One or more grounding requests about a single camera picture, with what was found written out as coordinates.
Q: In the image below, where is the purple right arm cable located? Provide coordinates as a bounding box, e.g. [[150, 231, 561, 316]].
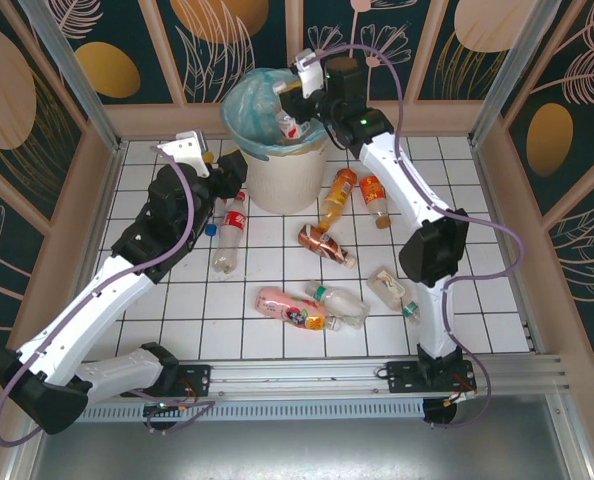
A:
[[306, 43, 523, 430]]

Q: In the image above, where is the pink label drink bottle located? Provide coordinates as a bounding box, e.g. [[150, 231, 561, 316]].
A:
[[255, 285, 341, 332]]

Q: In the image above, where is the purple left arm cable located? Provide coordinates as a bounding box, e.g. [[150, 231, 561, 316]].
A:
[[0, 144, 216, 446]]

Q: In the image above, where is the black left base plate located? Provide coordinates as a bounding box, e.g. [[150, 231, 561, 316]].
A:
[[171, 363, 213, 400]]

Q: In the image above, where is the clear bottle blue label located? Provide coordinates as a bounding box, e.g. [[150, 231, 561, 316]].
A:
[[204, 197, 231, 237]]

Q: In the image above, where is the large clear bottle red cap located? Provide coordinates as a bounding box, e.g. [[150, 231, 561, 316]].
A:
[[276, 112, 309, 142]]

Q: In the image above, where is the light blue bin liner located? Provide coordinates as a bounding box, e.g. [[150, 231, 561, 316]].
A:
[[220, 67, 331, 161]]

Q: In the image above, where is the cream plastic waste bin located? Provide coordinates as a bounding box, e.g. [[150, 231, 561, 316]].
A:
[[221, 67, 331, 216]]

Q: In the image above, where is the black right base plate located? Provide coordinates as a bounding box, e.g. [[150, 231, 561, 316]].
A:
[[385, 358, 478, 395]]

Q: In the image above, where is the slotted grey cable duct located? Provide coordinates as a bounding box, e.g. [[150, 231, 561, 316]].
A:
[[76, 402, 426, 422]]

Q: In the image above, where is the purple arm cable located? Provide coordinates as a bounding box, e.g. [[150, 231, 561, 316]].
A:
[[0, 144, 216, 446], [306, 43, 523, 430]]

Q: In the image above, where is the aluminium corner post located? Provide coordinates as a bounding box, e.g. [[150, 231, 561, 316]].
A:
[[19, 0, 128, 151], [469, 0, 578, 151]]

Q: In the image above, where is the aluminium mounting rail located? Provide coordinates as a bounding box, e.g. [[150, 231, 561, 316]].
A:
[[84, 353, 573, 404]]

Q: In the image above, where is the beige label bottle green cap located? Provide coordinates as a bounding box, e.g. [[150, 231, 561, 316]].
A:
[[366, 268, 422, 326]]

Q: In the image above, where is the brown label drink bottle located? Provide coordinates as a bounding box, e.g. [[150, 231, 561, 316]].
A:
[[297, 223, 357, 270]]

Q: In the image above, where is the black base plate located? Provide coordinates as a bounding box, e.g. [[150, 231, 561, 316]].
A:
[[171, 363, 213, 400], [385, 358, 478, 395]]

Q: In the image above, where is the clear bottle orange label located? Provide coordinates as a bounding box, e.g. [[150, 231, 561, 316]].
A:
[[359, 174, 392, 230]]

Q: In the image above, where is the orange juice bottle yellow label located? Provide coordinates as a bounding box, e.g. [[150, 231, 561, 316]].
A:
[[318, 168, 359, 232]]

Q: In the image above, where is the cola bottle red label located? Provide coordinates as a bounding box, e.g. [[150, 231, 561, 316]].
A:
[[211, 192, 249, 274]]

